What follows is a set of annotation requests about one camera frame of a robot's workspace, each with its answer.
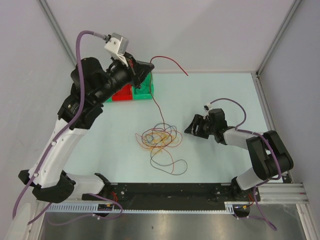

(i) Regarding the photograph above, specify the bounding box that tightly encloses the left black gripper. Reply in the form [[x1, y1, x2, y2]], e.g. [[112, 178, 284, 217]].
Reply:
[[94, 52, 155, 105]]

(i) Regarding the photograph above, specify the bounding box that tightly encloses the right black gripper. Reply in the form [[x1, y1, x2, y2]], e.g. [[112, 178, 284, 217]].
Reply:
[[184, 114, 216, 139]]

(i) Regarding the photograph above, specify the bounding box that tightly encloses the bright red wire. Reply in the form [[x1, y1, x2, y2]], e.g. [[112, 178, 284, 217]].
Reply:
[[134, 55, 190, 146]]

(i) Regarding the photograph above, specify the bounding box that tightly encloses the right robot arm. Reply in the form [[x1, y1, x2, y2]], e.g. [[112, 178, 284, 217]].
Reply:
[[184, 108, 294, 201]]

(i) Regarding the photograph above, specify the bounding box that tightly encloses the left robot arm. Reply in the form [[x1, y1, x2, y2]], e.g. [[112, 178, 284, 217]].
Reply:
[[18, 52, 155, 203]]

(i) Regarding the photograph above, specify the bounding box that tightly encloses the right green bin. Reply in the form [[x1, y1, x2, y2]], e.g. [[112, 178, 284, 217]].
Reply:
[[132, 73, 154, 100]]

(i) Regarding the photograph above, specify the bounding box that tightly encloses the green bin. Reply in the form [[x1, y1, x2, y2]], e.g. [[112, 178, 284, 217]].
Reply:
[[104, 97, 113, 103], [132, 73, 154, 100]]

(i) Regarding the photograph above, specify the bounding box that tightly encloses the red bin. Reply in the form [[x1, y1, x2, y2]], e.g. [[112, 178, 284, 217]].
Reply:
[[112, 84, 133, 102]]

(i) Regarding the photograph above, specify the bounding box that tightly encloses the left green bin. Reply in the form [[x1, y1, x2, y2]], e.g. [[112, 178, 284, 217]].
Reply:
[[104, 97, 113, 103]]

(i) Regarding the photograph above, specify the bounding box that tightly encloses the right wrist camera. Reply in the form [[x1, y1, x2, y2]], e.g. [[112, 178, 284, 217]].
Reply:
[[203, 102, 213, 119]]

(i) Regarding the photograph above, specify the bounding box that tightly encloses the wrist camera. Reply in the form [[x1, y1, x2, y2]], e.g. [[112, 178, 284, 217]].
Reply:
[[104, 32, 129, 67], [203, 102, 213, 119]]

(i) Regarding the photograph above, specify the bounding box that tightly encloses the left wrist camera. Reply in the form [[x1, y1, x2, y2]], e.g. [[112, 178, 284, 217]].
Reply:
[[104, 32, 129, 67]]

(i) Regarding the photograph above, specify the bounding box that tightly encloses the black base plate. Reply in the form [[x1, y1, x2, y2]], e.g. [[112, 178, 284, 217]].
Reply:
[[96, 183, 260, 202]]

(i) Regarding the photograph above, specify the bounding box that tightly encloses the aluminium frame rail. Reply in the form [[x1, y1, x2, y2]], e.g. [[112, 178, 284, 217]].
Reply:
[[36, 182, 310, 203]]

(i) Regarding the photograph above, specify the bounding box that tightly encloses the grey cable duct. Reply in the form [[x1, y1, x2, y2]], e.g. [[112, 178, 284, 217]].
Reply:
[[47, 202, 234, 215]]

